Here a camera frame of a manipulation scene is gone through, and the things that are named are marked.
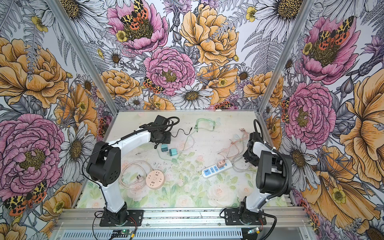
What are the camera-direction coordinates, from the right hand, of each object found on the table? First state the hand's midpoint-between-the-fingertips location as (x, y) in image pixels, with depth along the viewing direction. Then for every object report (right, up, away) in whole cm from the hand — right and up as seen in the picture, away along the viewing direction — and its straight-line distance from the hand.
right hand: (251, 164), depth 92 cm
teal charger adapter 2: (-48, +7, +4) cm, 49 cm away
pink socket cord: (-65, -6, -7) cm, 66 cm away
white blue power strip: (-23, -2, -5) cm, 23 cm away
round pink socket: (-56, -7, -8) cm, 57 cm away
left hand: (-52, +13, +3) cm, 54 cm away
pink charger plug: (-19, +2, -7) cm, 21 cm away
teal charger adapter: (-54, +9, +6) cm, 55 cm away
